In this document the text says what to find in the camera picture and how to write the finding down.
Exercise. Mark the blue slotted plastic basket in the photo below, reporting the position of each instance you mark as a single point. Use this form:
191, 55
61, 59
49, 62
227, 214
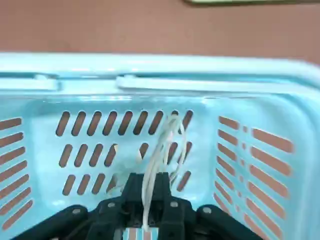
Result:
225, 87

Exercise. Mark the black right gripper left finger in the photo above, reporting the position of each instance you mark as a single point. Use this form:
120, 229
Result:
105, 220

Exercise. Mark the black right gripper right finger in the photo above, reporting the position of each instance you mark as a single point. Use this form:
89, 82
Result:
185, 220

